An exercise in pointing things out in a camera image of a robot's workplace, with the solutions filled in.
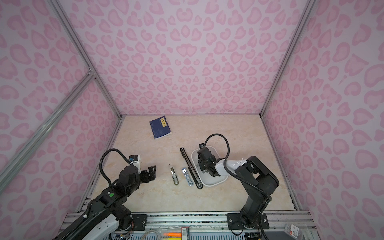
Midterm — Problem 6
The white plastic tray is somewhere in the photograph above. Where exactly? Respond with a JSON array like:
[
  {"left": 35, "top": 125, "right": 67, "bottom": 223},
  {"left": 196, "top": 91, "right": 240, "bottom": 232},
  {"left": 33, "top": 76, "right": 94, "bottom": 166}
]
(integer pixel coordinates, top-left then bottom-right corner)
[{"left": 191, "top": 146, "right": 228, "bottom": 187}]

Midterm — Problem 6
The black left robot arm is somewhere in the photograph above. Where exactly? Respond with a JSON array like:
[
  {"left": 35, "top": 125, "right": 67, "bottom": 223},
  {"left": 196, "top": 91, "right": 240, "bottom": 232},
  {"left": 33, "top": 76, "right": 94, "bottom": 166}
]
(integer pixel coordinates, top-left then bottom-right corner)
[{"left": 54, "top": 165, "right": 157, "bottom": 240}]

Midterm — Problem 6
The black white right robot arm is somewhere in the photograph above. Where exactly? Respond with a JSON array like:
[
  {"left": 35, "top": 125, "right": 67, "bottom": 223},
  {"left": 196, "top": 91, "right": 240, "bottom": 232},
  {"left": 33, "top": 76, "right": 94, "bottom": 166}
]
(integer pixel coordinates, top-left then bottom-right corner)
[{"left": 192, "top": 144, "right": 280, "bottom": 229}]

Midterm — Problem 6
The blue book yellow label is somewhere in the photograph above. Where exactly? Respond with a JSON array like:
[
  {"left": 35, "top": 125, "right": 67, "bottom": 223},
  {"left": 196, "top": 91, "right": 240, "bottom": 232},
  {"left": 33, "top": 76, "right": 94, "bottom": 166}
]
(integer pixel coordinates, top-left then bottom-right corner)
[{"left": 150, "top": 116, "right": 172, "bottom": 139}]

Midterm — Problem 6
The orange marker pen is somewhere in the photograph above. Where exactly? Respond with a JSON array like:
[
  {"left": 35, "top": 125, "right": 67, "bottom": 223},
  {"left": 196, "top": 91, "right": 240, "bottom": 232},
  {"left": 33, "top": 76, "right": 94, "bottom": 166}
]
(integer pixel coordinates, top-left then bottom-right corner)
[{"left": 163, "top": 233, "right": 182, "bottom": 238}]

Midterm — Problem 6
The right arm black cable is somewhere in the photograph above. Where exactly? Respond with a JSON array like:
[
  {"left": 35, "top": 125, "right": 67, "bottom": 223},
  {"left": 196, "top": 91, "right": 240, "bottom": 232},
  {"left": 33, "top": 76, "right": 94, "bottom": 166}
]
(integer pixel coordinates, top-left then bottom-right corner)
[{"left": 203, "top": 133, "right": 231, "bottom": 160}]

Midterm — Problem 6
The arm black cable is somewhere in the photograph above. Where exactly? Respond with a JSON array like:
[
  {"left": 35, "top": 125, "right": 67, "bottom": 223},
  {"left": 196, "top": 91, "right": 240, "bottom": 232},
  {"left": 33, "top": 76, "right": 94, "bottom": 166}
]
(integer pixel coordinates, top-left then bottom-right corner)
[
  {"left": 99, "top": 148, "right": 131, "bottom": 185},
  {"left": 203, "top": 133, "right": 231, "bottom": 160}
]

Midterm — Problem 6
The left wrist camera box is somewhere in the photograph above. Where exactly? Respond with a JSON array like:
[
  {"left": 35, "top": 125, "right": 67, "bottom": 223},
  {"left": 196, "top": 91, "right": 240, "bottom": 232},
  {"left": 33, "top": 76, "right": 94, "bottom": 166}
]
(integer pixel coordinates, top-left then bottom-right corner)
[{"left": 129, "top": 155, "right": 141, "bottom": 174}]

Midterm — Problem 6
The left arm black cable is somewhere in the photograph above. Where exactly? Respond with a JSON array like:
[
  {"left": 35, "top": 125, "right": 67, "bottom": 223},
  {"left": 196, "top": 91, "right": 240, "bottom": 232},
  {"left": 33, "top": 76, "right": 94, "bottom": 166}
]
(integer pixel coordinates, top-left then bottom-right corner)
[{"left": 99, "top": 148, "right": 131, "bottom": 185}]

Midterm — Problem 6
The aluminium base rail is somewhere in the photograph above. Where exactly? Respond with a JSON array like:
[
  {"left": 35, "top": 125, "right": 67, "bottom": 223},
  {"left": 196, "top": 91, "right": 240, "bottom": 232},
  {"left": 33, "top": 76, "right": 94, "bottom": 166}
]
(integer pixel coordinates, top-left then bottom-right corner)
[{"left": 102, "top": 211, "right": 320, "bottom": 240}]

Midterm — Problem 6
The aluminium diagonal frame bar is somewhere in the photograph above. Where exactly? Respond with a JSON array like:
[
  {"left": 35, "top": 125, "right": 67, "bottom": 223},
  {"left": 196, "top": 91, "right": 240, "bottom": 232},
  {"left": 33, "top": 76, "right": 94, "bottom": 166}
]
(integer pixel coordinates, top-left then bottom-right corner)
[{"left": 1, "top": 71, "right": 95, "bottom": 193}]

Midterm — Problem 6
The aluminium frame corner post right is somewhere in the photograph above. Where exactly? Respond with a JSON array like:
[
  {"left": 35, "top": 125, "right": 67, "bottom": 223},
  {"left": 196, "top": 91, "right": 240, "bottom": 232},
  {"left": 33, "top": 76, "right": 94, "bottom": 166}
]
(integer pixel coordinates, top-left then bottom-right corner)
[{"left": 260, "top": 0, "right": 319, "bottom": 119}]

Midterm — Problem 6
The aluminium frame corner post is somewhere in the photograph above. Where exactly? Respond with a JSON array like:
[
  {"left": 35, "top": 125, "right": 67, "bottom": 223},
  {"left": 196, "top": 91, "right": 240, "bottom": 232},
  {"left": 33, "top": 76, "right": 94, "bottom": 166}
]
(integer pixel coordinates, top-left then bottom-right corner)
[
  {"left": 48, "top": 0, "right": 123, "bottom": 120},
  {"left": 260, "top": 0, "right": 319, "bottom": 119}
]

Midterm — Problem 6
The aluminium frame corner post left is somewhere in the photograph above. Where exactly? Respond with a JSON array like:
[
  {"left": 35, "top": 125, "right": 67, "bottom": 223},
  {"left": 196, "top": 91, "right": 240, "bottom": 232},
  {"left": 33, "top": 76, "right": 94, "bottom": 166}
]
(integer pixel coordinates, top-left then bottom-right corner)
[{"left": 48, "top": 0, "right": 123, "bottom": 120}]

